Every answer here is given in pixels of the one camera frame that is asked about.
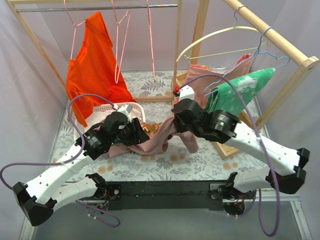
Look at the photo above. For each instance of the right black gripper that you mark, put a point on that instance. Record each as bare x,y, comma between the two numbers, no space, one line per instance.
178,121

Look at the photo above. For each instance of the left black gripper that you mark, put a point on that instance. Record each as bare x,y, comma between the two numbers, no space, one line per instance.
136,129

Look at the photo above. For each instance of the dusty pink t shirt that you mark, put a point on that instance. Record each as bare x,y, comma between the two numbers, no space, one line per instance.
159,135

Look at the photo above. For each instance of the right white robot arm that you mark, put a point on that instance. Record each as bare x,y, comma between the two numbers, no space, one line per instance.
284,166

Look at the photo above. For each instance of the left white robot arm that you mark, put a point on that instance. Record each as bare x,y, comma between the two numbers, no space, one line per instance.
40,197

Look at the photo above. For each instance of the green tie dye shirt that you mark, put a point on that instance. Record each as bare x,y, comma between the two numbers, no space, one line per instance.
233,96

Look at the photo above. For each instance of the salmon pink shirt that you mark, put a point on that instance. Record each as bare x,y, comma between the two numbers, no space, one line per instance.
242,67

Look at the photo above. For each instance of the cream plastic hanger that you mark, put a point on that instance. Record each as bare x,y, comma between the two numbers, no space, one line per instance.
215,33

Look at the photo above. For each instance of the orange t shirt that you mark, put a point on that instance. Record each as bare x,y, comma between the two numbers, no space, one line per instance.
92,71

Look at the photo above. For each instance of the pink hanger holding orange shirt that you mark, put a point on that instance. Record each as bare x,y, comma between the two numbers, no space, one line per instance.
75,26

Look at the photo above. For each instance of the pink hanger seen edge on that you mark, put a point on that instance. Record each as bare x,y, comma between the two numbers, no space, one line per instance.
151,40

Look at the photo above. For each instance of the floral table mat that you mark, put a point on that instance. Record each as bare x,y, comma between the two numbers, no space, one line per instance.
175,164

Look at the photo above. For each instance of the white plastic laundry basket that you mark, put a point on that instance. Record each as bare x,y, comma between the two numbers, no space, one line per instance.
136,112

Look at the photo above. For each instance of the pale pink cloth in basket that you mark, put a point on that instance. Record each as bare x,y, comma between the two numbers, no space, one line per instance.
98,118

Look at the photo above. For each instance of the right wooden clothes rack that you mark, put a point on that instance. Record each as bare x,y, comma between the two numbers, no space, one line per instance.
305,66

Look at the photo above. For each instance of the wooden clothes rack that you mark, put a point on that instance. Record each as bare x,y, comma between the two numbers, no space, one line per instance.
83,104
305,66

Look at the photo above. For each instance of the black base bar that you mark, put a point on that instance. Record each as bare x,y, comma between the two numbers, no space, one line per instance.
158,195

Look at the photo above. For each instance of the left wooden clothes rack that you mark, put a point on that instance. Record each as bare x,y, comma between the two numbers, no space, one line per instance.
83,104

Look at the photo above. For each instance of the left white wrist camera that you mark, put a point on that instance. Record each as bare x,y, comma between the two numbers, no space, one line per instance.
124,109

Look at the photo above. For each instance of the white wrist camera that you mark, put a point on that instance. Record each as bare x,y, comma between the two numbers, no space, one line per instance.
124,109
183,92

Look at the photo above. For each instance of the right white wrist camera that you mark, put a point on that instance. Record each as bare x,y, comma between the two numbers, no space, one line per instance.
183,92

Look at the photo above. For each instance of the blue wire hanger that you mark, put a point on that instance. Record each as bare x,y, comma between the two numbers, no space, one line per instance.
254,57

